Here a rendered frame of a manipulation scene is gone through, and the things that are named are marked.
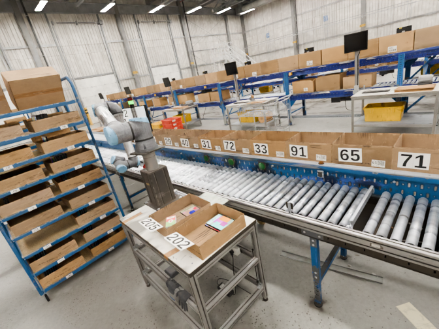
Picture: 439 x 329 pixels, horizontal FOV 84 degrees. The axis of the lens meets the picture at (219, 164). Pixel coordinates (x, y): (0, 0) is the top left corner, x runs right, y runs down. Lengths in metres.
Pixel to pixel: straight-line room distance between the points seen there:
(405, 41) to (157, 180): 5.53
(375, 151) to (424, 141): 0.37
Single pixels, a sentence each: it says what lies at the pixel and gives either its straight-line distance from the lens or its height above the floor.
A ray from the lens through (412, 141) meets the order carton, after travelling 2.25.
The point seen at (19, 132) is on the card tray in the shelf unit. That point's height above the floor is 1.58.
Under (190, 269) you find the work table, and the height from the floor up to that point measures 0.75.
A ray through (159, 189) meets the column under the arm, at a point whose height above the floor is 0.91.
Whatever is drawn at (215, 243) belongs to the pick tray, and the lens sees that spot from 1.51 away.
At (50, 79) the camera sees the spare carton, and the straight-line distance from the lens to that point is 2.78.
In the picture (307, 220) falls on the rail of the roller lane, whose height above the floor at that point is 0.74.
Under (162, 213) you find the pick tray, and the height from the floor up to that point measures 0.81.
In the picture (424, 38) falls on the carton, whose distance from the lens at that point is 6.37.
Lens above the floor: 1.73
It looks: 21 degrees down
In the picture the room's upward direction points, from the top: 12 degrees counter-clockwise
